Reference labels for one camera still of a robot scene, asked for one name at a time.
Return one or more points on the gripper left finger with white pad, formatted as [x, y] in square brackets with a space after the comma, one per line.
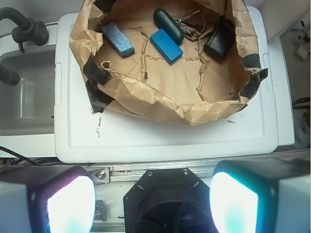
[46, 199]

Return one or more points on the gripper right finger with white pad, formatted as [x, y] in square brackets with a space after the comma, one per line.
[261, 196]

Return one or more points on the blue sponge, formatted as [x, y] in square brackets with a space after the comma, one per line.
[117, 39]

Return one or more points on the white plastic cooler lid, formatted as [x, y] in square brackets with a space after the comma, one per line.
[82, 136]

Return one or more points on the white sink basin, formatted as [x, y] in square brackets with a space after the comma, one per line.
[28, 107]

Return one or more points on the crumpled brown paper bag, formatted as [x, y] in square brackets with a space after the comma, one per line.
[193, 90]

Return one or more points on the black leather wallet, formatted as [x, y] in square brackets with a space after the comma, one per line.
[222, 39]

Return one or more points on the blue rectangular block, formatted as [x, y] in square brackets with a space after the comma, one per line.
[166, 46]

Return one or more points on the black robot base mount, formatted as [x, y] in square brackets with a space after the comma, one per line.
[168, 201]

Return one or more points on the metal keys with ring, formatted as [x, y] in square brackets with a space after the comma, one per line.
[192, 31]

